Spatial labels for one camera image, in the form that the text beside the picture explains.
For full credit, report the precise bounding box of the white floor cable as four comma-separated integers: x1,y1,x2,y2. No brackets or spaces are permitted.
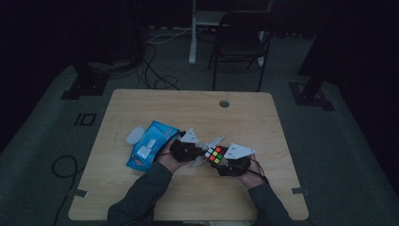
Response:
146,26,194,45

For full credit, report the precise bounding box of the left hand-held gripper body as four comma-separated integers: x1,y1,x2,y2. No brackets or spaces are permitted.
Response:
168,127,200,163

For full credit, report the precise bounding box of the grey tape strip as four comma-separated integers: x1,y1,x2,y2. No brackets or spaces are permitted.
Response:
291,186,310,196
67,187,88,199

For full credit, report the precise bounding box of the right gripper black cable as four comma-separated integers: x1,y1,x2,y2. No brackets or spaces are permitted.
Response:
248,158,269,184

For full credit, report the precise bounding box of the black folding chair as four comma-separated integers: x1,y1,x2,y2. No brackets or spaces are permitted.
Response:
207,10,275,92

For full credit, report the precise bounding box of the person's left hand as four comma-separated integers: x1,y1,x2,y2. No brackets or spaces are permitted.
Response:
156,139,186,174

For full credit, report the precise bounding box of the blue wet wipes pack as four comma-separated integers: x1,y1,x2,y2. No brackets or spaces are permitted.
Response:
126,121,181,172

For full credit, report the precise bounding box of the person's right hand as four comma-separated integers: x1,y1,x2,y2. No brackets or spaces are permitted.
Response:
235,153,267,190

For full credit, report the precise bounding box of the black looped floor cable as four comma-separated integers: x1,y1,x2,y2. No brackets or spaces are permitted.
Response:
51,154,87,226

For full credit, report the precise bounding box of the black floor cables bundle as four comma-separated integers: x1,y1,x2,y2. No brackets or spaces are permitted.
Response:
135,41,182,92

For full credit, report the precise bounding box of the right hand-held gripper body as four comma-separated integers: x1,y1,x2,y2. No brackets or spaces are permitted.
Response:
223,143,257,177

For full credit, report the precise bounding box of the white desk frame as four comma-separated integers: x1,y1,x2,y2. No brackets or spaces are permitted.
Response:
187,0,274,68

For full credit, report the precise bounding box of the black stand with base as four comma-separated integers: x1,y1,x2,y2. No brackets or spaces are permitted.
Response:
60,61,111,101
288,29,336,111

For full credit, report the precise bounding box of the multicoloured puzzle cube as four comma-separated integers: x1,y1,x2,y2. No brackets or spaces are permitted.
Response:
203,145,229,166

